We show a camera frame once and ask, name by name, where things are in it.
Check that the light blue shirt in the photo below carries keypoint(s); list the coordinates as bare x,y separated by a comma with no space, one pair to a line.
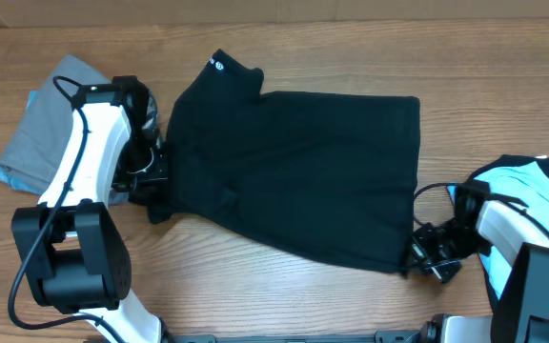
536,200

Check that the light blue folded garment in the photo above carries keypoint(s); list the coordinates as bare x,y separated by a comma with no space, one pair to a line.
21,165

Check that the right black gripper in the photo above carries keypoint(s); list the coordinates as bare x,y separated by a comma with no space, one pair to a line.
423,258

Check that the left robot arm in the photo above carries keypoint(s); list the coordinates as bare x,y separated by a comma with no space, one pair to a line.
74,263

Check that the folded grey trousers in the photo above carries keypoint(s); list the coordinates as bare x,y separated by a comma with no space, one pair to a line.
50,111

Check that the black polo shirt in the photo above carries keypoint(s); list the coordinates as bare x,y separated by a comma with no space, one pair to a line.
329,177

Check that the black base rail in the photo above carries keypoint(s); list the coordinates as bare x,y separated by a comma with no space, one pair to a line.
402,336

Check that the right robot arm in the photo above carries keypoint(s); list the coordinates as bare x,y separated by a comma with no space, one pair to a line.
522,312

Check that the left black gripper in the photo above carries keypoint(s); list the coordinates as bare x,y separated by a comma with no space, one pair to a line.
148,186

